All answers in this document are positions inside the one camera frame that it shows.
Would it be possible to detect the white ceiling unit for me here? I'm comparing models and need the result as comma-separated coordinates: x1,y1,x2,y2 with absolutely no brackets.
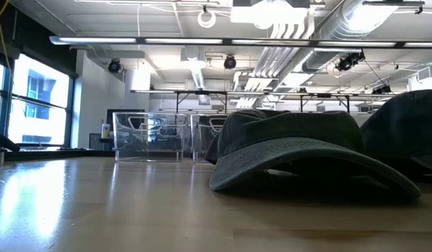
230,5,309,25

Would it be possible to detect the yellow hanging cable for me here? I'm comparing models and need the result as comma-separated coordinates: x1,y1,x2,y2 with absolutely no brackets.
0,0,12,71

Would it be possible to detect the dark window frame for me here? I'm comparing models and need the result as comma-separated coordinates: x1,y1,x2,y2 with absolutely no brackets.
0,52,76,150

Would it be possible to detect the silver ventilation duct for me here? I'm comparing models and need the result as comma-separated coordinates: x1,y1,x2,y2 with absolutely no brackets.
299,0,400,73

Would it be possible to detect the dark olive baseball cap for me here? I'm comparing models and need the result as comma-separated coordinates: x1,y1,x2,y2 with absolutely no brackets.
204,108,422,203

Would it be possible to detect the background black rig frame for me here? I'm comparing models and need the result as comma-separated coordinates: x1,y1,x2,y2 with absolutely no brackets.
130,89,395,115

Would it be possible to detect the black background monitor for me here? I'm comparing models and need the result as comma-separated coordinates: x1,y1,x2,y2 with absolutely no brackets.
106,108,146,134

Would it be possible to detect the white cable coil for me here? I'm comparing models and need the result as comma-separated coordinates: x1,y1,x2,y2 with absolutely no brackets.
197,9,217,29

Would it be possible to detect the black aluminium table frame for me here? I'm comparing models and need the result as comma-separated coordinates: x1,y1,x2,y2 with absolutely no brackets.
0,148,116,162

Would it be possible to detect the white ceiling vent duct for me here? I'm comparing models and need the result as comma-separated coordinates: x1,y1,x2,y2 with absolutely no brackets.
180,46,207,90

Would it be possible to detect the dark cabinet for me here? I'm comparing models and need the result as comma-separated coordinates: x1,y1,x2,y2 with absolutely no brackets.
88,132,113,151

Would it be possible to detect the white ceiling pipe bundle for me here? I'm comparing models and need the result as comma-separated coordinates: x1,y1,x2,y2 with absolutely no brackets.
232,13,318,109

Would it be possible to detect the black ceiling camera cluster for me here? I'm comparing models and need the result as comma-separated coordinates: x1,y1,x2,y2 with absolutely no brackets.
371,85,393,95
335,50,366,72

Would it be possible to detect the grey baseball cap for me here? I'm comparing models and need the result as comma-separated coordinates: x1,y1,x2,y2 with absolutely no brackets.
359,89,432,183

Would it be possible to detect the clear plastic bin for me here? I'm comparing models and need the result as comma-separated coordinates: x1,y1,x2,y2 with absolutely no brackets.
190,113,231,164
112,111,188,163

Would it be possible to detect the long ceiling light bar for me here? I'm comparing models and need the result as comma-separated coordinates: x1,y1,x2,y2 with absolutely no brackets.
49,34,432,49

